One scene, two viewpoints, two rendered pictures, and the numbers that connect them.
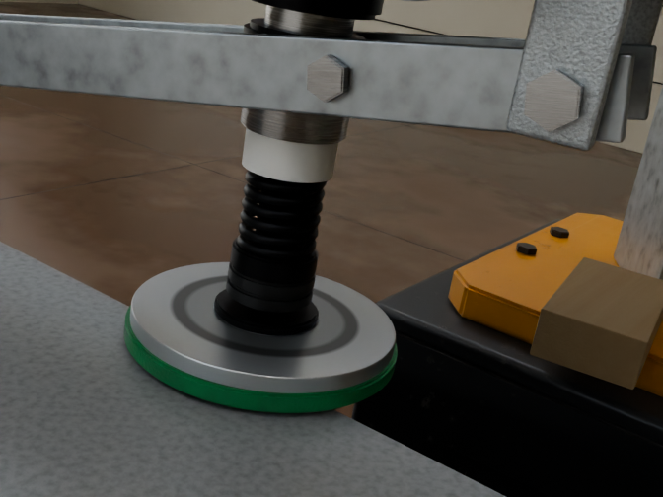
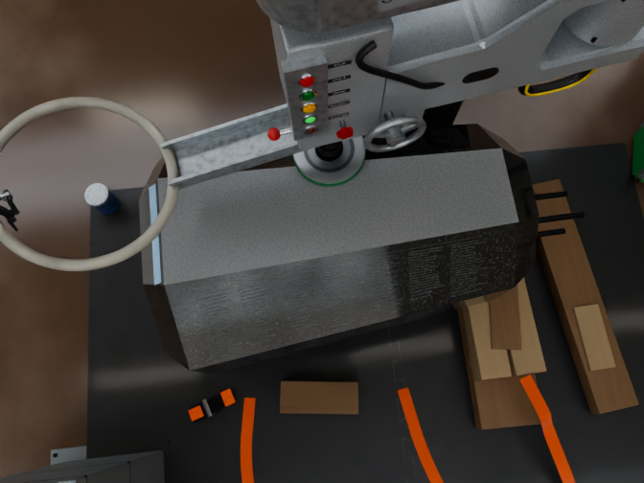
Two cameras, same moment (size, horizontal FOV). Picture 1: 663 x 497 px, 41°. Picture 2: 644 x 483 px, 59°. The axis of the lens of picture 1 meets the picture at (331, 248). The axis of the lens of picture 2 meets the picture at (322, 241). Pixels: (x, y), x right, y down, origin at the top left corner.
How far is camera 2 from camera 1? 1.34 m
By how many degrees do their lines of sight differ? 58
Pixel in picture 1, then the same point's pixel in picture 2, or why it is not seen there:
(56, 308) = (281, 183)
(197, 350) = (335, 177)
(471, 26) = not seen: outside the picture
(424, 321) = not seen: hidden behind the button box
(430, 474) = (393, 163)
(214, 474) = (365, 199)
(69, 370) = (311, 199)
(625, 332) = not seen: hidden behind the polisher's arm
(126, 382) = (324, 192)
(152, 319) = (316, 175)
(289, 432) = (362, 175)
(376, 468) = (384, 171)
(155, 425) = (343, 197)
